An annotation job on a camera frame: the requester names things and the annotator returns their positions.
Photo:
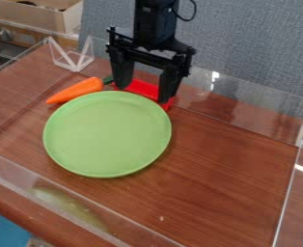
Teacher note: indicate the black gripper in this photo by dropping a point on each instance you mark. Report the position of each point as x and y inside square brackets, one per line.
[169, 56]

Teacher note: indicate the green round plate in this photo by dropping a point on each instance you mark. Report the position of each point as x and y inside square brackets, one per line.
[107, 135]

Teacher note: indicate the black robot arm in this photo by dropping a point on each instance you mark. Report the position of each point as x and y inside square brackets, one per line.
[155, 17]

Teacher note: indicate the red rectangular block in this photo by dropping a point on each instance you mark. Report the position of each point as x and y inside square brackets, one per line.
[148, 90]

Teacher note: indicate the orange toy carrot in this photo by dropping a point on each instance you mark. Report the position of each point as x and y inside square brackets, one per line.
[86, 86]

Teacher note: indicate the cardboard box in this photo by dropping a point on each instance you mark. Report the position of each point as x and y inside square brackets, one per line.
[53, 15]

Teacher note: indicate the wooden shelf unit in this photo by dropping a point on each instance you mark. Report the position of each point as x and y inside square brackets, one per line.
[18, 36]

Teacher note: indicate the clear acrylic enclosure wall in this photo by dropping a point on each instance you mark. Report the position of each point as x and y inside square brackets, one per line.
[213, 191]

